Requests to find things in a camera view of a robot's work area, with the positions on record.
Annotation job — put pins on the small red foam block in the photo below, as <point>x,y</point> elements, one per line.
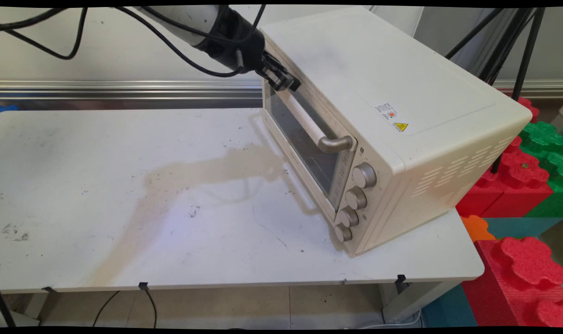
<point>528,107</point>

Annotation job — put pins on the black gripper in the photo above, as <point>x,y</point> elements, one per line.
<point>239,41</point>

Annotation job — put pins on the aluminium profile rail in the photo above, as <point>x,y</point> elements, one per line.
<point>123,88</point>

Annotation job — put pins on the black table edge clip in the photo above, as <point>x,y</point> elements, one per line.
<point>143,285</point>
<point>48,289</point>
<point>401,279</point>

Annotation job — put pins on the long black tripod leg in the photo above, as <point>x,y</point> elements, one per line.
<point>525,69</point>

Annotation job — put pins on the cream toaster oven body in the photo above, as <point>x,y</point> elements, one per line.
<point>355,60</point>

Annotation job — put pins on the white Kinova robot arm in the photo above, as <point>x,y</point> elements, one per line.
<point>184,18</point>

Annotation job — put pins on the orange foam block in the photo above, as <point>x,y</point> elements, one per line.
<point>476,228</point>

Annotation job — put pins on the large silver oven knob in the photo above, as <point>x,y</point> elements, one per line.
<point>365,175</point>

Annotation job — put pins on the thin black tripod leg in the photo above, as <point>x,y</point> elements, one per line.
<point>474,33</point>

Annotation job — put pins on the green foam block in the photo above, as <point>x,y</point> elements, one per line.
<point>543,139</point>

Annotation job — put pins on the teal foam block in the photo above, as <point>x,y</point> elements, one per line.
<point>448,308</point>
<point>518,226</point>

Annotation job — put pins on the large red foam block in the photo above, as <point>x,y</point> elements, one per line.
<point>518,278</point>

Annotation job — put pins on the blue foam block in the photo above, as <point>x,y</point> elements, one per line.
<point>7,108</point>

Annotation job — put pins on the black tripod leg bundle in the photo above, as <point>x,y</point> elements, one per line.
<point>504,46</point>

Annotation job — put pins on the white table leg frame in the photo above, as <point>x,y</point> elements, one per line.
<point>411,297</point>

